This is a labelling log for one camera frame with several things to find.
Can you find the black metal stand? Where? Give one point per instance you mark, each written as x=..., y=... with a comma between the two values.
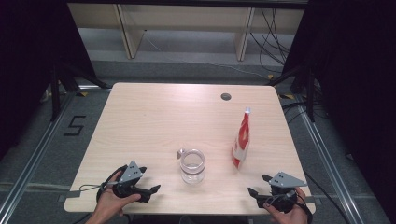
x=56, y=93
x=309, y=93

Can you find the person's left hand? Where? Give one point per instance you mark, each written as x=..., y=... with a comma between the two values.
x=112, y=203

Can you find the grey table grommet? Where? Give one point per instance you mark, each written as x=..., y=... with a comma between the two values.
x=226, y=96

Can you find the metal floor rail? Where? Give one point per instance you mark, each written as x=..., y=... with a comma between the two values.
x=34, y=158
x=327, y=161

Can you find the person's right hand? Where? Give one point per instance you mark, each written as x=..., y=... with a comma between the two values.
x=291, y=217

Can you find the dark curtain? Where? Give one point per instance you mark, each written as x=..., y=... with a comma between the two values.
x=31, y=62
x=358, y=77

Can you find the red and white pouch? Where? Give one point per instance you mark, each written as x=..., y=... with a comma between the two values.
x=241, y=146

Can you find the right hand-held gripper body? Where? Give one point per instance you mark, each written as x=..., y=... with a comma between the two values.
x=285, y=180

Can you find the yellow black hazard tape piece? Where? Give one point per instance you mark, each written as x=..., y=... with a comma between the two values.
x=270, y=76
x=287, y=96
x=82, y=93

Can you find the grey tape strip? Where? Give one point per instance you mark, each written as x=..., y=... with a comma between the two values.
x=310, y=199
x=73, y=194

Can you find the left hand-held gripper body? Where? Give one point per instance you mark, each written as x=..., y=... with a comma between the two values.
x=130, y=175

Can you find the beige wooden shelf unit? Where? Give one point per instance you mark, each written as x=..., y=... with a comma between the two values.
x=186, y=17

